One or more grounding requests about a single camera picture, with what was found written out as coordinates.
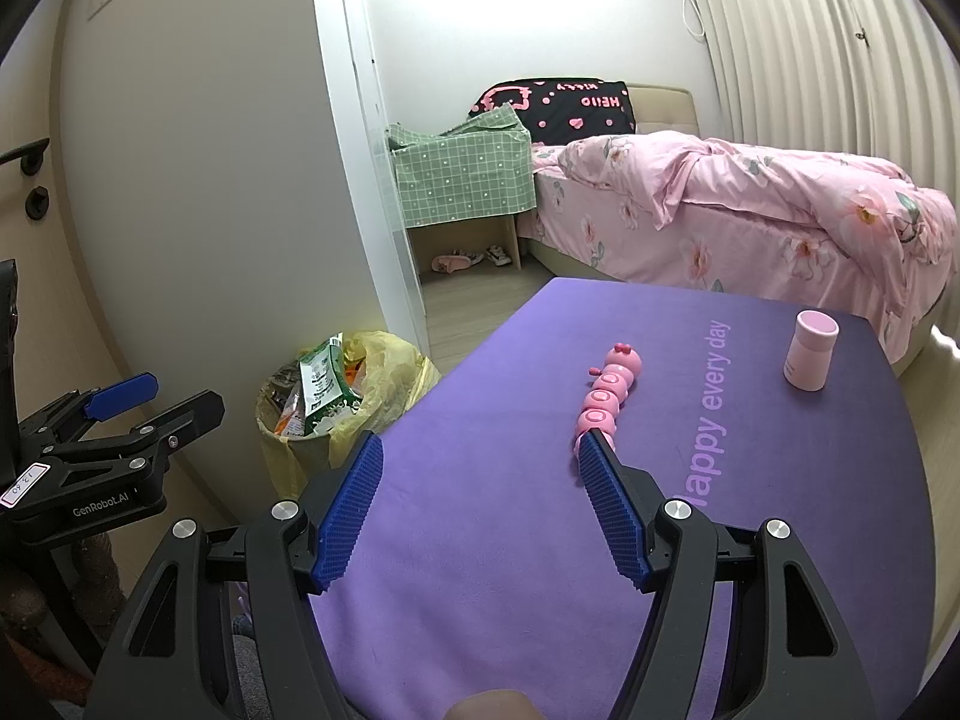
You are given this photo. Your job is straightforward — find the green white snack wrapper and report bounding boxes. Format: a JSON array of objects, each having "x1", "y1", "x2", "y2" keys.
[{"x1": 298, "y1": 333, "x2": 361, "y2": 436}]

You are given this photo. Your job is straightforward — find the yellow trash bag bin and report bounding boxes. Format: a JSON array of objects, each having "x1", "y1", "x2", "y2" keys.
[{"x1": 256, "y1": 330, "x2": 441, "y2": 497}]

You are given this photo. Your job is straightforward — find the person's right hand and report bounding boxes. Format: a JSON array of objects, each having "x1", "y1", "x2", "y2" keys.
[{"x1": 443, "y1": 689, "x2": 544, "y2": 720}]

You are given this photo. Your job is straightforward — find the purple table mat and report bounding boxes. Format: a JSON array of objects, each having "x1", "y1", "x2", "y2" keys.
[{"x1": 224, "y1": 276, "x2": 939, "y2": 720}]

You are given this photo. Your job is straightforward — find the pink cylindrical container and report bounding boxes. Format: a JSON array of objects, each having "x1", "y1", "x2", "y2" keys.
[{"x1": 782, "y1": 309, "x2": 839, "y2": 394}]

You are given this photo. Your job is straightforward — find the pink slippers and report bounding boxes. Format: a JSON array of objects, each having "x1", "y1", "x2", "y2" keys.
[{"x1": 430, "y1": 245, "x2": 512, "y2": 275}]

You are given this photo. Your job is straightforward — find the wooden bedside table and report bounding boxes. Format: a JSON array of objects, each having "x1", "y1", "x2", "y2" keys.
[{"x1": 407, "y1": 215, "x2": 523, "y2": 278}]

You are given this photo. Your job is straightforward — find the pink floral duvet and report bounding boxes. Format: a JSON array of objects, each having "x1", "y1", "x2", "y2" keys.
[{"x1": 517, "y1": 130, "x2": 957, "y2": 362}]

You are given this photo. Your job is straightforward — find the green checked cloth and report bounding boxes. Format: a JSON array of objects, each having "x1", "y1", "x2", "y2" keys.
[{"x1": 387, "y1": 106, "x2": 537, "y2": 229}]

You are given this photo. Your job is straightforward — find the black pink pillow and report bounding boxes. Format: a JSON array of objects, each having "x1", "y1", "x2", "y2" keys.
[{"x1": 469, "y1": 78, "x2": 636, "y2": 145}]

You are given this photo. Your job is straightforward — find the beige ribbed wardrobe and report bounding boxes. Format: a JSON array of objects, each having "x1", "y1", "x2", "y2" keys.
[{"x1": 695, "y1": 0, "x2": 958, "y2": 195}]

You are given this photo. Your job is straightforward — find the black door handle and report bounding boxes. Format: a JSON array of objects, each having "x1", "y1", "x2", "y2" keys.
[{"x1": 0, "y1": 138, "x2": 50, "y2": 223}]

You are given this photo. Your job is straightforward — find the beige bed frame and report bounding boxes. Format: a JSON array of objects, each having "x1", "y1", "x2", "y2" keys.
[{"x1": 524, "y1": 83, "x2": 939, "y2": 384}]

